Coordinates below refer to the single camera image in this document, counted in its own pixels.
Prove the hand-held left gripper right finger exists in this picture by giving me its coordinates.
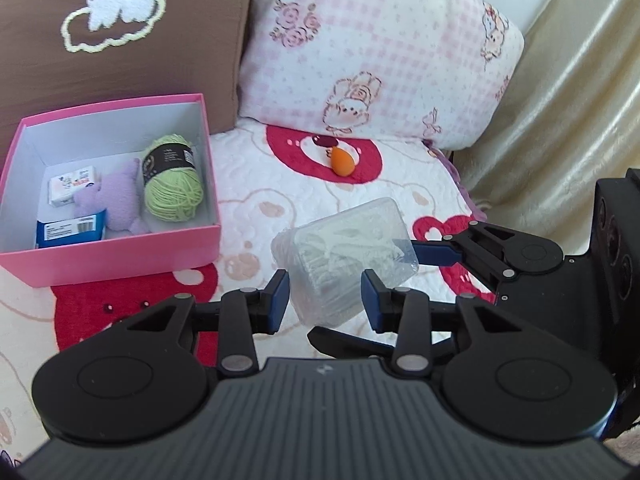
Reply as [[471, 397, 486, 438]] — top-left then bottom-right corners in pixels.
[[361, 269, 521, 375]]

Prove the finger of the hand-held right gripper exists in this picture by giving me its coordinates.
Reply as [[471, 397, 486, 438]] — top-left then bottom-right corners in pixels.
[[411, 220, 521, 281], [307, 326, 398, 359]]

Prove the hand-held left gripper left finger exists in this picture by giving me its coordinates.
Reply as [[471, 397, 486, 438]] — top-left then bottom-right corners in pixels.
[[127, 269, 292, 376]]

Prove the clear plastic box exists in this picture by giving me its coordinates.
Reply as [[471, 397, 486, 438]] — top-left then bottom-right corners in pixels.
[[270, 197, 420, 327]]

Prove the green yarn ball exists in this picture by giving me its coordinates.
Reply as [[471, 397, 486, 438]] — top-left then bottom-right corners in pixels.
[[139, 132, 205, 222]]

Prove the pink cardboard box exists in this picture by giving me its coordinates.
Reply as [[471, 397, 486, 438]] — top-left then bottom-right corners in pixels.
[[0, 92, 222, 288]]

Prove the purple plush toy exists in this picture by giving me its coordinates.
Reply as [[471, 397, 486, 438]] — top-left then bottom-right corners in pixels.
[[74, 157, 151, 235]]

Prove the blue wet wipes packet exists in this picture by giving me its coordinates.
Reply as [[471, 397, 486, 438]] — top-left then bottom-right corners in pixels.
[[34, 210, 108, 250]]

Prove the white tissue packet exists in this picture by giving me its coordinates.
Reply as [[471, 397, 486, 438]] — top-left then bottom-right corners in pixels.
[[47, 165, 99, 207]]

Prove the red and white printed quilt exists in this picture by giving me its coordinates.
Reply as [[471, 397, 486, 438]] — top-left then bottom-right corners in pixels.
[[0, 120, 501, 466]]

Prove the cream satin cloth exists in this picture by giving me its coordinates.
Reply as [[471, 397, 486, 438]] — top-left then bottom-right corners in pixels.
[[452, 0, 640, 261]]

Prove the pink checkered pillow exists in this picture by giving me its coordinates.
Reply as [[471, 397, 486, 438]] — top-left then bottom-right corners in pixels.
[[237, 0, 526, 150]]

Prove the brown embroidered cushion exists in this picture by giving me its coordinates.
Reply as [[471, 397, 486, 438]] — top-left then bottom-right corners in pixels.
[[0, 0, 257, 161]]

